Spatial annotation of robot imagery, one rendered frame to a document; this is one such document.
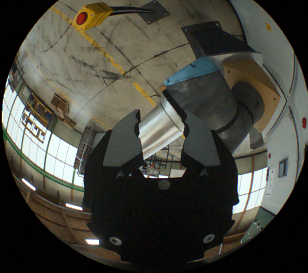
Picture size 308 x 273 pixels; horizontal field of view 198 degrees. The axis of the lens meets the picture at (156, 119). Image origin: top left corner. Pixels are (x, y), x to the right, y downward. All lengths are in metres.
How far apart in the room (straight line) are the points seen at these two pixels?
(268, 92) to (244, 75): 0.11
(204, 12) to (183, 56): 0.65
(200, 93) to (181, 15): 1.00
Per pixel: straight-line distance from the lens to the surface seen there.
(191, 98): 0.22
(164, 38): 1.18
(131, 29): 1.25
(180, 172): 6.31
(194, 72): 0.22
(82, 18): 0.34
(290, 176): 0.92
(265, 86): 0.39
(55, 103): 4.01
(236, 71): 0.42
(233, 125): 0.29
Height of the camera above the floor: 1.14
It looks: 29 degrees down
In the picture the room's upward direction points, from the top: 168 degrees counter-clockwise
